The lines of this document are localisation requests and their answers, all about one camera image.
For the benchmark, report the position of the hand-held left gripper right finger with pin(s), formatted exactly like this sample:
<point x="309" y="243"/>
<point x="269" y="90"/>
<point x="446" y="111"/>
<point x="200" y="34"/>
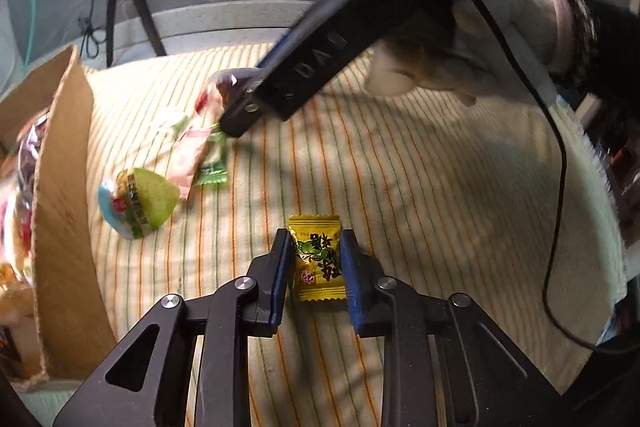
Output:
<point x="352" y="282"/>

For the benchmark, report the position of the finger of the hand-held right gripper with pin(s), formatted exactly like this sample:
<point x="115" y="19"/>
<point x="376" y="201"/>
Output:
<point x="242" y="114"/>
<point x="280" y="49"/>

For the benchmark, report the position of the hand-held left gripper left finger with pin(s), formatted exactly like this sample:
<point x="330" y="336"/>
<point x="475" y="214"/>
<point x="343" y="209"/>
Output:
<point x="281" y="277"/>

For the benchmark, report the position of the clear dark red jelly packet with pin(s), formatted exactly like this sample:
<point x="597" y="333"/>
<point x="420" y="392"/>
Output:
<point x="225" y="87"/>

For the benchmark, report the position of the yellow candy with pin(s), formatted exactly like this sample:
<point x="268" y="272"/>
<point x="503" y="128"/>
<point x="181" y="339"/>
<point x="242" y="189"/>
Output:
<point x="317" y="257"/>

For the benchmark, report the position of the cardboard box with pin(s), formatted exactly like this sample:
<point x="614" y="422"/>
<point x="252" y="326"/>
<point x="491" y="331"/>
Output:
<point x="65" y="207"/>

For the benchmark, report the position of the red clear dates packet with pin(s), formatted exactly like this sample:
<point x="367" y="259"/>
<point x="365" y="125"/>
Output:
<point x="32" y="152"/>

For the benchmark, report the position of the bread slices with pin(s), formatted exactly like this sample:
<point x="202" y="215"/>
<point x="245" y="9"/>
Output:
<point x="15" y="294"/>

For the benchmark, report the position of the person's right forearm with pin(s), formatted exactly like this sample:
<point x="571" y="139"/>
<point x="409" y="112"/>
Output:
<point x="600" y="24"/>

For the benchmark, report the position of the person's right hand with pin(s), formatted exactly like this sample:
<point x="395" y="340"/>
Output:
<point x="500" y="37"/>

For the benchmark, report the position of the light green snack packet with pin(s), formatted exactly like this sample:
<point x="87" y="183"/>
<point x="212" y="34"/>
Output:
<point x="180" y="127"/>

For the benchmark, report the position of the pink snack packet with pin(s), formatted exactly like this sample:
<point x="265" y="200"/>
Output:
<point x="187" y="157"/>

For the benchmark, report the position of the striped yellow cloth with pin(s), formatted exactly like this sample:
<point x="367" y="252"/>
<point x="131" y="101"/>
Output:
<point x="400" y="182"/>

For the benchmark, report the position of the green round snack packet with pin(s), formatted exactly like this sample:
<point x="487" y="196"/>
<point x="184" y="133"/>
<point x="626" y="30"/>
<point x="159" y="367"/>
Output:
<point x="140" y="204"/>

